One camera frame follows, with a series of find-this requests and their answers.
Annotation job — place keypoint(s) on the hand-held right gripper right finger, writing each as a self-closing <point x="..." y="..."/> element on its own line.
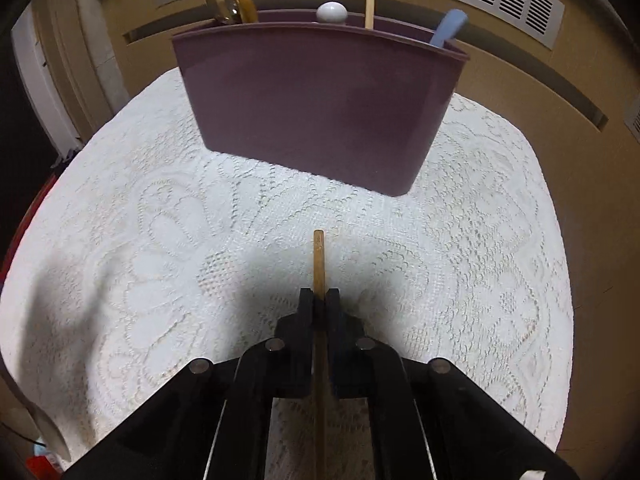
<point x="334" y="310"/>

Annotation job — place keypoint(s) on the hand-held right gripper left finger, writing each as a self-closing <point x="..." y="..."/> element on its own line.
<point x="306" y="307"/>

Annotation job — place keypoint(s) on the purple plastic utensil holder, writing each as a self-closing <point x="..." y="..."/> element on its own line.
<point x="320" y="105"/>

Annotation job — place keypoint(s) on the white round spoon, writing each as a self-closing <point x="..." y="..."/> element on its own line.
<point x="331" y="12"/>

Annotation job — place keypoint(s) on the blue rice paddle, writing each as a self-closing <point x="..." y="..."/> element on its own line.
<point x="447" y="27"/>

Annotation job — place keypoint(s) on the wooden spoon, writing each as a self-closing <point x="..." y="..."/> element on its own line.
<point x="245" y="2"/>

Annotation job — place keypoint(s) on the white lace tablecloth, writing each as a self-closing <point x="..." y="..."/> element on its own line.
<point x="150" y="260"/>

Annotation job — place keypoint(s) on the white curved plastic object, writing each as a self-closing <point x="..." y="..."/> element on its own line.
<point x="47" y="430"/>

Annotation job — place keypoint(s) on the blue cloth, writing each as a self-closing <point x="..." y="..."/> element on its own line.
<point x="42" y="448"/>

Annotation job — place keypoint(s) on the red object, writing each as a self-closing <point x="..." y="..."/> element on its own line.
<point x="37" y="465"/>

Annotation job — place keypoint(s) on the small grey vent grille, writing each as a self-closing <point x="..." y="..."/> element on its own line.
<point x="632" y="120"/>

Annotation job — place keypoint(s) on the white door frame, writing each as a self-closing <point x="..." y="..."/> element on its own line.
<point x="40" y="75"/>

